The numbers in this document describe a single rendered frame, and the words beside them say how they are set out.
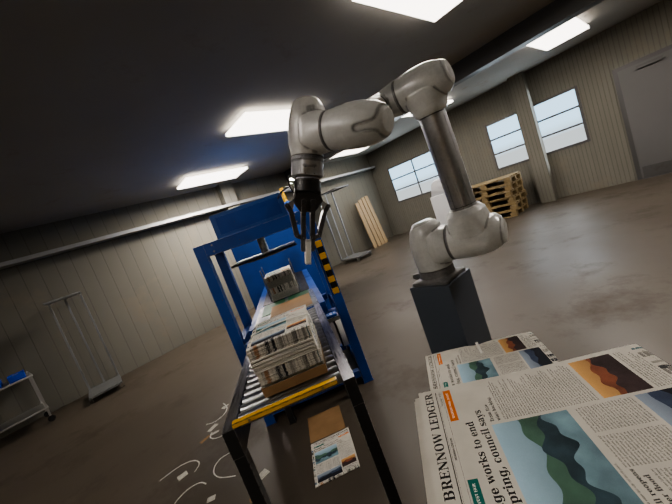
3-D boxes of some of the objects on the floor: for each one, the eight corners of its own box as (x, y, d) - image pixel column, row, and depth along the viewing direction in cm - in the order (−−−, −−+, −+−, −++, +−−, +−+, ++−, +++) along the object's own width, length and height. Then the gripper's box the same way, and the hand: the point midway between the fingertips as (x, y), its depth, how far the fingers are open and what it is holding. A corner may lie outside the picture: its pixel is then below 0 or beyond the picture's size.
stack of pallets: (531, 206, 760) (521, 170, 750) (519, 215, 706) (508, 176, 695) (480, 217, 855) (470, 185, 844) (466, 226, 800) (455, 192, 790)
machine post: (373, 379, 273) (310, 206, 255) (364, 383, 272) (299, 210, 254) (371, 374, 282) (309, 207, 264) (361, 379, 281) (299, 210, 263)
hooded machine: (473, 219, 868) (459, 171, 853) (463, 225, 829) (448, 175, 814) (449, 224, 923) (435, 179, 907) (439, 230, 884) (424, 183, 868)
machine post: (278, 387, 321) (218, 242, 303) (269, 390, 320) (209, 245, 302) (278, 383, 330) (220, 241, 312) (270, 386, 329) (211, 244, 311)
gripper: (284, 175, 84) (285, 266, 86) (333, 177, 87) (333, 265, 89) (282, 179, 91) (283, 263, 93) (327, 181, 94) (327, 262, 96)
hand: (307, 251), depth 91 cm, fingers closed
